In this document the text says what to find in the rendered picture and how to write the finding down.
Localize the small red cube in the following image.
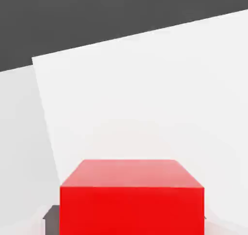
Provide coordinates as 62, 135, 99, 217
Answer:
59, 159, 205, 235

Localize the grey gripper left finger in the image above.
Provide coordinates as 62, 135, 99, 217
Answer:
29, 205, 61, 235

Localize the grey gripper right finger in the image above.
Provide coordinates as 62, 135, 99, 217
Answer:
204, 211, 223, 235

